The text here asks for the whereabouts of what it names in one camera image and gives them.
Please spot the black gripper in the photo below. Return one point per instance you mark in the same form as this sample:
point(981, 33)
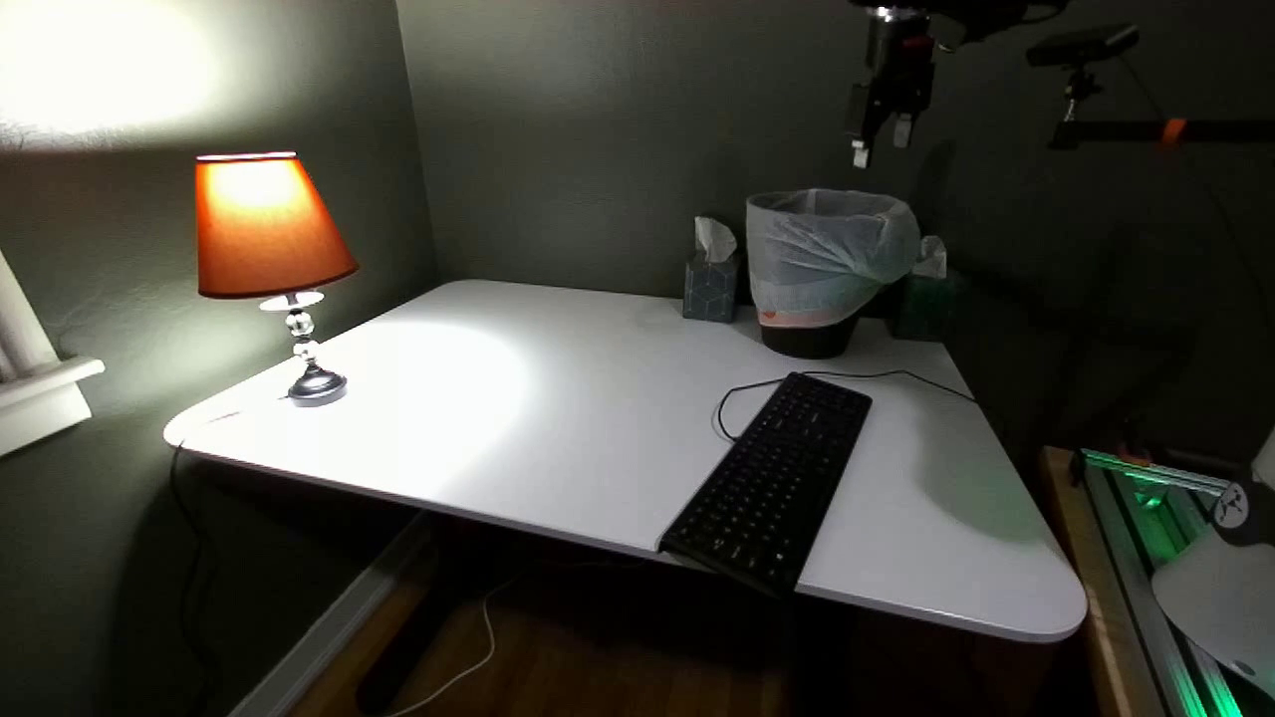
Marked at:
point(899, 74)

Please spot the black computer keyboard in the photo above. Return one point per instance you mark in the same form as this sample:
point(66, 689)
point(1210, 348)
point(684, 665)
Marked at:
point(758, 511)

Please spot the translucent white bin liner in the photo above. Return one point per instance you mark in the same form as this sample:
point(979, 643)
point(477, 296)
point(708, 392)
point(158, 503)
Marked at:
point(819, 254)

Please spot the black bin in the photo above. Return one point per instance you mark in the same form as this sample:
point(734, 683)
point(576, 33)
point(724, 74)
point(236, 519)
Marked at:
point(805, 340)

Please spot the black camera on stand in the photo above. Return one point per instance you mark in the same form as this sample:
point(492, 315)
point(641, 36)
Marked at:
point(1076, 58)

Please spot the green lit aluminium rail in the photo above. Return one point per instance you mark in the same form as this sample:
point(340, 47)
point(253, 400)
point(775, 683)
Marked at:
point(1198, 574)

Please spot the orange shade table lamp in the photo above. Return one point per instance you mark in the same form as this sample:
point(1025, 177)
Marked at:
point(265, 232)

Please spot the grey tissue box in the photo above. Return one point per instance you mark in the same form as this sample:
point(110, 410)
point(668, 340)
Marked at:
point(712, 274)

